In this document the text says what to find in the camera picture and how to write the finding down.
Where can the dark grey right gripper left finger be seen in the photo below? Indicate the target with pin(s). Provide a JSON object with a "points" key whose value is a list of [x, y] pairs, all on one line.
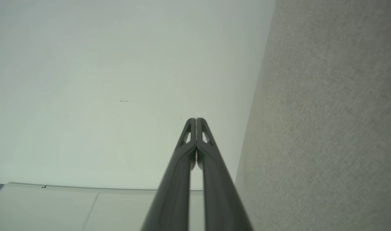
{"points": [[174, 192]]}

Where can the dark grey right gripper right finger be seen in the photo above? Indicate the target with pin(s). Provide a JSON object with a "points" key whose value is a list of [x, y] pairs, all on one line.
{"points": [[219, 192]]}

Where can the grey-green fabric sofa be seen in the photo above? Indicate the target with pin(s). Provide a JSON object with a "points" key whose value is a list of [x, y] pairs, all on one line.
{"points": [[327, 115]]}

